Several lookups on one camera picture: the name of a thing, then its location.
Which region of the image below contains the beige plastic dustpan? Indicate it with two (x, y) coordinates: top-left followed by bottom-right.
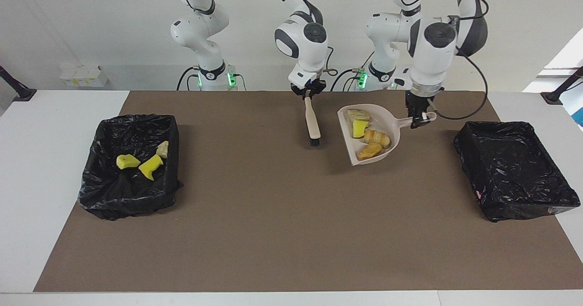
(337, 103), (437, 167)

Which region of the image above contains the beige hand brush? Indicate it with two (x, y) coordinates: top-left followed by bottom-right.
(304, 96), (322, 148)

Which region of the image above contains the orange striped croissant piece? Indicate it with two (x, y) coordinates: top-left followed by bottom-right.
(363, 129), (392, 149)

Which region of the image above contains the brown peanut shaped bread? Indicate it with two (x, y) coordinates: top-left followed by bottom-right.
(357, 142), (383, 161)

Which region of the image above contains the notched yellow green sponge piece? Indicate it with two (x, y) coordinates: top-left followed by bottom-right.
(138, 154), (164, 182)

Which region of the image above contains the yellow sponge piece dark spot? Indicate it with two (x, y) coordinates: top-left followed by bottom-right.
(116, 154), (142, 170)

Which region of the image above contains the black bag lined bin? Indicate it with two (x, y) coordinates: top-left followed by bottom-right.
(77, 114), (184, 221)
(453, 121), (582, 223)

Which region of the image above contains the brown table mat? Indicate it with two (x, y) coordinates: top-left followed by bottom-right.
(34, 91), (583, 293)

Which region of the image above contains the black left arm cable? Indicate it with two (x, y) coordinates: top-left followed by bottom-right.
(392, 0), (489, 121)

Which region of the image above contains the black camera stand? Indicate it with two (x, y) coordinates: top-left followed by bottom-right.
(541, 66), (583, 106)
(0, 66), (37, 102)

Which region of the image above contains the white wall socket box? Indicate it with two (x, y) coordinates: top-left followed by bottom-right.
(60, 64), (110, 88)

